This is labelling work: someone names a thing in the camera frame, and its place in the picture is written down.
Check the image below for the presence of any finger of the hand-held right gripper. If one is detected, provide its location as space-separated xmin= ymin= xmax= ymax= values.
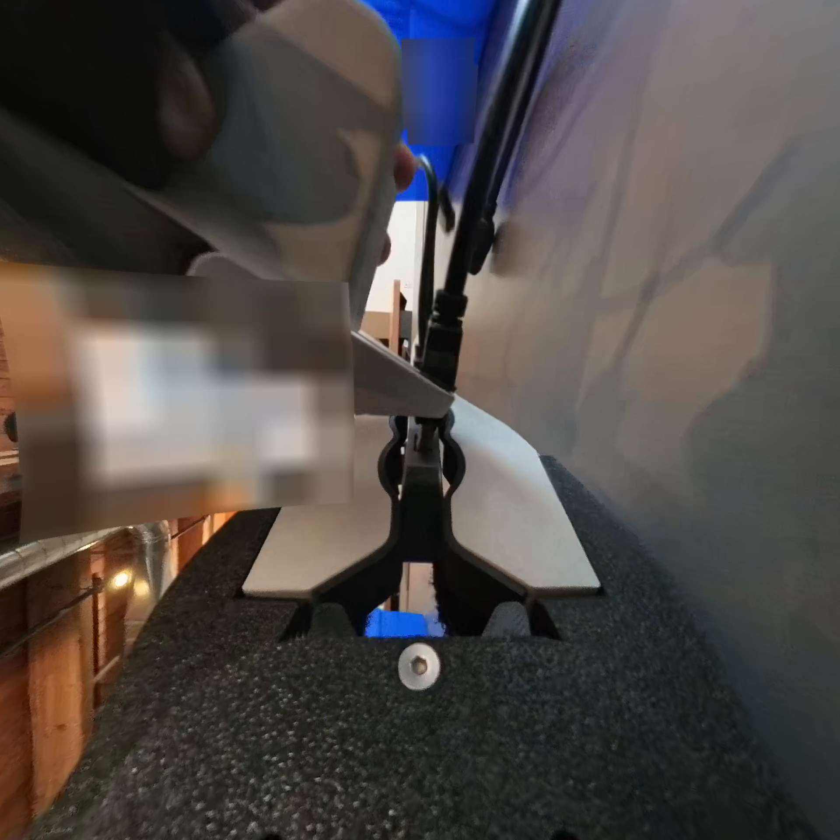
xmin=141 ymin=0 xmax=455 ymax=419

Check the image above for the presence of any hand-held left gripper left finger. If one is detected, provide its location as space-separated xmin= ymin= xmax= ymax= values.
xmin=243 ymin=413 xmax=404 ymax=631

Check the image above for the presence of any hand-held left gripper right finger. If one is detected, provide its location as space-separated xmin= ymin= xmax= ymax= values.
xmin=438 ymin=392 xmax=602 ymax=632

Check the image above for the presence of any grey usb hub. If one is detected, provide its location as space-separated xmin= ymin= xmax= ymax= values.
xmin=399 ymin=417 xmax=450 ymax=565

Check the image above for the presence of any black usb cable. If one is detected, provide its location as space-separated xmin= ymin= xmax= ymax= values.
xmin=417 ymin=0 xmax=567 ymax=391
xmin=411 ymin=153 xmax=459 ymax=368

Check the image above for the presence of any person's right hand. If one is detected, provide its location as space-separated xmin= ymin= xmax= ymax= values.
xmin=377 ymin=141 xmax=420 ymax=269

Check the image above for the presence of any silver spiral duct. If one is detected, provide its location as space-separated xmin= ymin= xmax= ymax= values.
xmin=0 ymin=521 xmax=179 ymax=634

